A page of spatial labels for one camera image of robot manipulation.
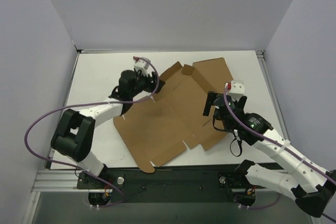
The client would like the cardboard box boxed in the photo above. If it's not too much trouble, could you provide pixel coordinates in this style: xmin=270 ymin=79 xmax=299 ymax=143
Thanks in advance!
xmin=113 ymin=62 xmax=226 ymax=173
xmin=193 ymin=58 xmax=234 ymax=93

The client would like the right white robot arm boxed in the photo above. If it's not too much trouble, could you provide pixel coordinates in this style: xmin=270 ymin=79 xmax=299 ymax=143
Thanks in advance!
xmin=203 ymin=91 xmax=335 ymax=218

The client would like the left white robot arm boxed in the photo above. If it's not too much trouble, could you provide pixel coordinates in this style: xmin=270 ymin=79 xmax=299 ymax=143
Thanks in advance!
xmin=50 ymin=69 xmax=165 ymax=188

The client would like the folded closed cardboard box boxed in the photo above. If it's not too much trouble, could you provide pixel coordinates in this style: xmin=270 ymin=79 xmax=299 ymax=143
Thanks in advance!
xmin=193 ymin=58 xmax=234 ymax=93

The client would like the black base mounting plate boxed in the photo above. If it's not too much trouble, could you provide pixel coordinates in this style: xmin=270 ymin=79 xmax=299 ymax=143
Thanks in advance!
xmin=76 ymin=166 xmax=266 ymax=205

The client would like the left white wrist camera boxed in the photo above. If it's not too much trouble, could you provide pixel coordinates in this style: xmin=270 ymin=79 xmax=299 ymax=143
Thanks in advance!
xmin=133 ymin=56 xmax=151 ymax=77

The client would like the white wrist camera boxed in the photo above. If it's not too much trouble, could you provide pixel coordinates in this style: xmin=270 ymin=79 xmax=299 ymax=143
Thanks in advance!
xmin=133 ymin=56 xmax=151 ymax=77
xmin=225 ymin=80 xmax=245 ymax=101

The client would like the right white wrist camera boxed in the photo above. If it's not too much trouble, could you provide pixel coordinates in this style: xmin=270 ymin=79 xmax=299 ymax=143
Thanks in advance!
xmin=225 ymin=80 xmax=245 ymax=101

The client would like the aluminium frame rail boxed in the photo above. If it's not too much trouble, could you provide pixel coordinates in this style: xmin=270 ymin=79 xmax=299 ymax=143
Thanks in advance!
xmin=256 ymin=50 xmax=289 ymax=139

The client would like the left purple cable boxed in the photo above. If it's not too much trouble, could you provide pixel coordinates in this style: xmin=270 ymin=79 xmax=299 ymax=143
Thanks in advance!
xmin=24 ymin=56 xmax=160 ymax=172

